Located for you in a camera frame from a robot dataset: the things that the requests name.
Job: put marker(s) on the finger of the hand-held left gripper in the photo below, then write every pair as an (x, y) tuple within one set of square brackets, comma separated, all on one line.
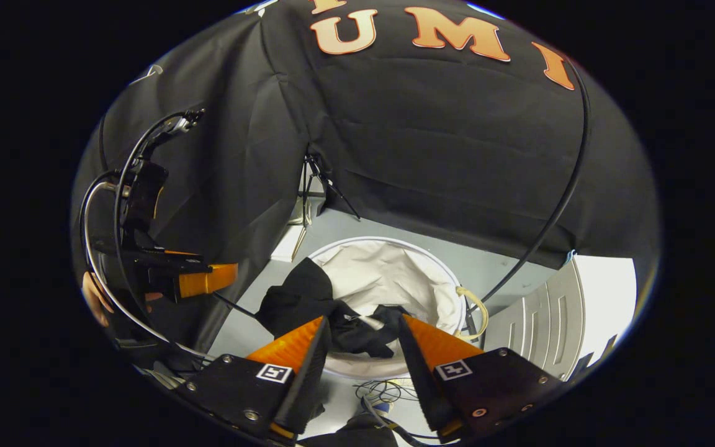
[(165, 259), (208, 280)]

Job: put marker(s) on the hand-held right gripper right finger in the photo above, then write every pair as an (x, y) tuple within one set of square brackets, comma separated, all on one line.
[(422, 385)]

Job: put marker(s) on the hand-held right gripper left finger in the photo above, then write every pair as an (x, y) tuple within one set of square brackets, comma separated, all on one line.
[(308, 379)]

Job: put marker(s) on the black jacket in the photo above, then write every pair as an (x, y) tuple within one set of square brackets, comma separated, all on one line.
[(301, 298)]

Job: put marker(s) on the white laundry hamper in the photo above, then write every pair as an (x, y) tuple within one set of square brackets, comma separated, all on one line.
[(388, 273)]

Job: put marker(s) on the black clothes rack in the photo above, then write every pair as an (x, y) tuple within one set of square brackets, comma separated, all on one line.
[(586, 133)]

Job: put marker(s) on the person's leg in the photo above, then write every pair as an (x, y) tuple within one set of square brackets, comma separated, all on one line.
[(351, 434)]

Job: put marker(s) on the white block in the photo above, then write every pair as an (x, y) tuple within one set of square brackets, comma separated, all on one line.
[(286, 245)]

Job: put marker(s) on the grey panelled board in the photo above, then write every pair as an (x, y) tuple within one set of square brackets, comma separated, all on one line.
[(544, 323)]

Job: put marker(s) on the black tripod stand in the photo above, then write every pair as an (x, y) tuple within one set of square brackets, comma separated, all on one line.
[(315, 162)]

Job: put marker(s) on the black backdrop cloth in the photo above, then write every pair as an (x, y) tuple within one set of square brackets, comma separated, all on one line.
[(457, 155)]

